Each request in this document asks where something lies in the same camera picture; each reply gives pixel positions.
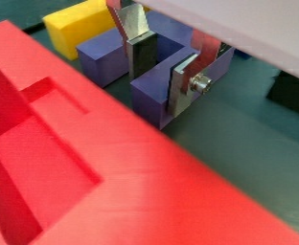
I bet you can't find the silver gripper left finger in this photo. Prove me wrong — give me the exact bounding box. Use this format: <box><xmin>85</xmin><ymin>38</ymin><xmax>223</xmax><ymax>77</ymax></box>
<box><xmin>105</xmin><ymin>0</ymin><xmax>157</xmax><ymax>79</ymax></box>

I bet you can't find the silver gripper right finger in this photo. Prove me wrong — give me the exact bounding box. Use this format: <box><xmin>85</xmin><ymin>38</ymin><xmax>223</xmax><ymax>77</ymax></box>
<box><xmin>167</xmin><ymin>30</ymin><xmax>221</xmax><ymax>118</ymax></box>

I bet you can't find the purple U-shaped block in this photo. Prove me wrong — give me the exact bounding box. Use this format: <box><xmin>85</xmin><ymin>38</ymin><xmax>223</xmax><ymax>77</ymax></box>
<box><xmin>74</xmin><ymin>11</ymin><xmax>236</xmax><ymax>131</ymax></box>

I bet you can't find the black angle fixture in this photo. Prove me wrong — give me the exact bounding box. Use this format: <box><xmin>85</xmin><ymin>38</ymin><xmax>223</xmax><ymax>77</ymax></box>
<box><xmin>266</xmin><ymin>71</ymin><xmax>299</xmax><ymax>113</ymax></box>

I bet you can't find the red board with slots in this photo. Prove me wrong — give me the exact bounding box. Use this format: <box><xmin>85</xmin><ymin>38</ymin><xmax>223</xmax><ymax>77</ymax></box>
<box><xmin>0</xmin><ymin>22</ymin><xmax>299</xmax><ymax>245</ymax></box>

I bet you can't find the yellow long block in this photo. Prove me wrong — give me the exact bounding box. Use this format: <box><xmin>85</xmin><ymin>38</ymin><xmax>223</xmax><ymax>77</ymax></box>
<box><xmin>44</xmin><ymin>0</ymin><xmax>114</xmax><ymax>60</ymax></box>

